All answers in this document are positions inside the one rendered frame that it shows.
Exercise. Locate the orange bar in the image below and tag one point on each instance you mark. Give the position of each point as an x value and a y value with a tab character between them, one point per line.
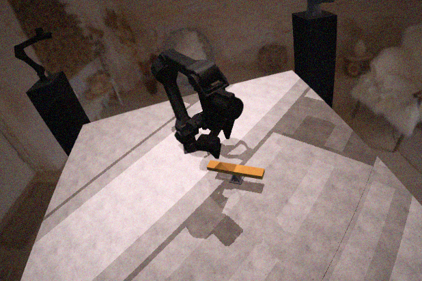
236	169

